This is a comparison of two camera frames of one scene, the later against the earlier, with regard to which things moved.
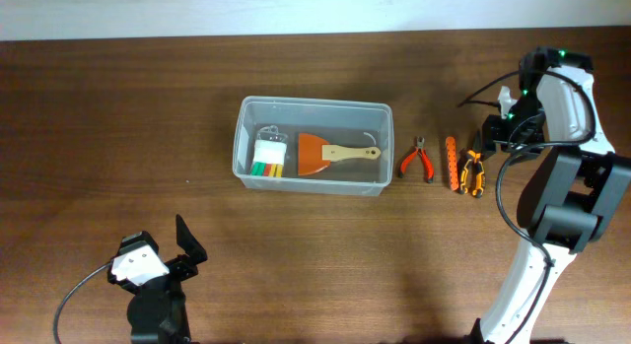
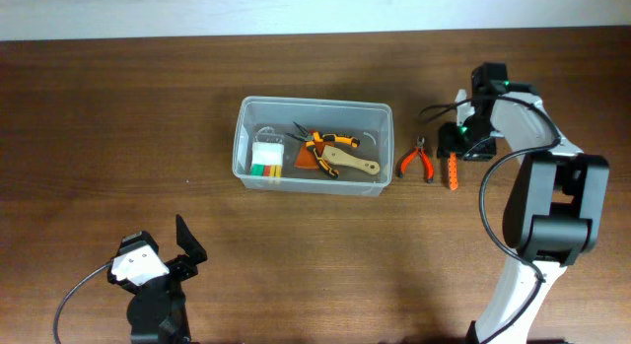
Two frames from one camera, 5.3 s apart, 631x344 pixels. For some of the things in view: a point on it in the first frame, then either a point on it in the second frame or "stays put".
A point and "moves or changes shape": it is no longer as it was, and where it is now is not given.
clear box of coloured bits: (269, 153) stays put
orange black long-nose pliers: (467, 155) → (313, 140)
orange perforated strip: (453, 163) stays put
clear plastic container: (314, 145) stays put
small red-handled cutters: (427, 167) stays put
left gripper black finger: (188, 242) stays put
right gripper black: (491, 134) → (446, 145)
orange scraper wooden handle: (315, 155) moves or changes shape
